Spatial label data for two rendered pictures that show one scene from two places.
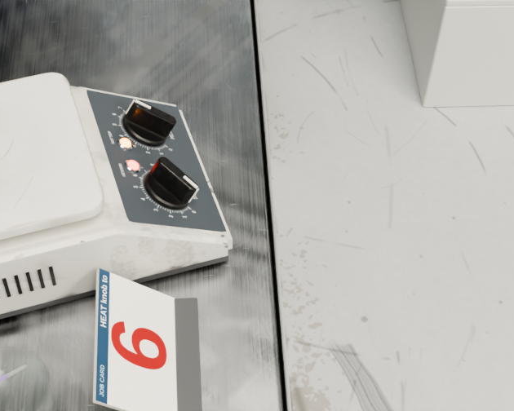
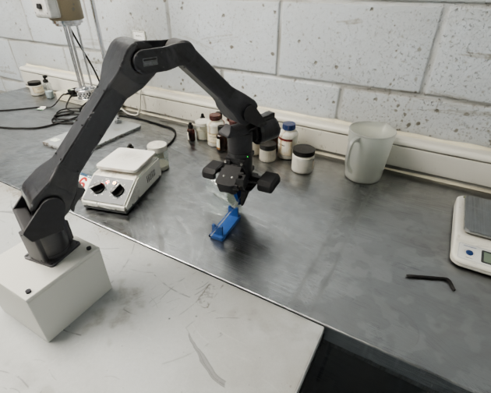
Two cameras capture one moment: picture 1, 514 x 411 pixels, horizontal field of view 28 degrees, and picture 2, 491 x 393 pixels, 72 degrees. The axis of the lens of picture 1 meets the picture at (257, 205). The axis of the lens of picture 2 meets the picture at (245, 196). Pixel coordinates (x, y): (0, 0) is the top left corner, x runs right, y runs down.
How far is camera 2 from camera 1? 1.19 m
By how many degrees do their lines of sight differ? 82
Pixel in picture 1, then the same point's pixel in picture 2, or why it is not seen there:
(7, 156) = (122, 159)
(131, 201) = (98, 178)
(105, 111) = (125, 182)
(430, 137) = not seen: hidden behind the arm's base
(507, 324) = (3, 240)
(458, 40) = not seen: hidden behind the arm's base
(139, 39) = (164, 221)
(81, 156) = (109, 166)
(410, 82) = not seen: hidden behind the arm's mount
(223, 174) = (105, 217)
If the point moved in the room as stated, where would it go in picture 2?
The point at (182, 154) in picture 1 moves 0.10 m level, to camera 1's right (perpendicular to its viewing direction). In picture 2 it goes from (107, 198) to (71, 217)
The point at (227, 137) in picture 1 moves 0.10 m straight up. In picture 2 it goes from (114, 221) to (104, 187)
